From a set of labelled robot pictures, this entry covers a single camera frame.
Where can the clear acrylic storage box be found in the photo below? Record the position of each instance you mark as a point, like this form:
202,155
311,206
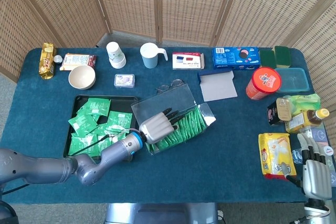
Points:
162,100

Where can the clear plastic wipes pack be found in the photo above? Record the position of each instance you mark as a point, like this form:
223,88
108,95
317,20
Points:
124,81

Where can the green wet wipes pack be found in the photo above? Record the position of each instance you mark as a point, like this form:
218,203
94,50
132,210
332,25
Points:
304,102

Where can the clear crumpled plastic bottle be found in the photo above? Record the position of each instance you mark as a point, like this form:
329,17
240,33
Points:
296,155

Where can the orange canister red lid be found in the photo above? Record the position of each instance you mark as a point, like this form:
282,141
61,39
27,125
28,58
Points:
263,82

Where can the thin dark eyeglasses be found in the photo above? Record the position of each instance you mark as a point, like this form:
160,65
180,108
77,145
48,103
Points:
173,83

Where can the blue white carton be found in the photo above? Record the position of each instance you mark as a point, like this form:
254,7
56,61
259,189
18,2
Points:
218,87

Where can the yellow snack bag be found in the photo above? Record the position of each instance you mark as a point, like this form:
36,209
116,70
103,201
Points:
275,155

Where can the yellow bottle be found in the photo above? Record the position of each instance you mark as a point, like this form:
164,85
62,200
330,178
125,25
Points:
302,121

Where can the floral paper cup stack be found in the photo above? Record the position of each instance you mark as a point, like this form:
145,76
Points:
115,53

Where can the blue table cloth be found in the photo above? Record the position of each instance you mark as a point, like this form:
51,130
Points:
210,169

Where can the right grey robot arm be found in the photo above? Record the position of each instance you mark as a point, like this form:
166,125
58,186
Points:
315,213

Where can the wicker folding screen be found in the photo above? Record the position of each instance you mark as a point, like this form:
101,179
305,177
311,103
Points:
183,3

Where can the blue cookie box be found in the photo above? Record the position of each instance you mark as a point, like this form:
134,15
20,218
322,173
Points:
228,58

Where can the dark tin gold lid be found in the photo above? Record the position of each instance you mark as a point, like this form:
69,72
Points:
284,108

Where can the cream bowl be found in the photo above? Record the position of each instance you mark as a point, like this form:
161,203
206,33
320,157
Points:
82,77

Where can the small silver cap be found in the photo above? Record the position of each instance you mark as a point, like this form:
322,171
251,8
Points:
57,59

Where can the white and maroon food package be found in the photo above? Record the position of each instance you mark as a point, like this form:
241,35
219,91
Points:
76,61

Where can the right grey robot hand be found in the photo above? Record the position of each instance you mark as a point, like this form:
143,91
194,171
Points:
316,176

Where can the gold biscuit pack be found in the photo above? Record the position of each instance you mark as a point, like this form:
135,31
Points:
47,61

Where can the teal lidded food container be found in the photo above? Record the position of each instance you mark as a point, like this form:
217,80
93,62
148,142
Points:
294,79

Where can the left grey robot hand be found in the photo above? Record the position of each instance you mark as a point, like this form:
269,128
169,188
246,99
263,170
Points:
157,128

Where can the grey robot torso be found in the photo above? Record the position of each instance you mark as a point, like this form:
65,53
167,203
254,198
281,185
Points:
157,214

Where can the green yellow sponge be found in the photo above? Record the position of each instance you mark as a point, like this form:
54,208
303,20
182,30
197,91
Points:
267,58
283,57

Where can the light blue printed pack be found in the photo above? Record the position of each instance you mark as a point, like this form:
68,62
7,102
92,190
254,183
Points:
319,134

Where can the black plastic tray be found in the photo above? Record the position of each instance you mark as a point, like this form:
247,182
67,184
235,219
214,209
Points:
78,100

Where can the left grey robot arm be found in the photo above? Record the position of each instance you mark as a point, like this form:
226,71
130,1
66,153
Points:
52,167

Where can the white box red blue print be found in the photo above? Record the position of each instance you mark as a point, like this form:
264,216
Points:
187,61

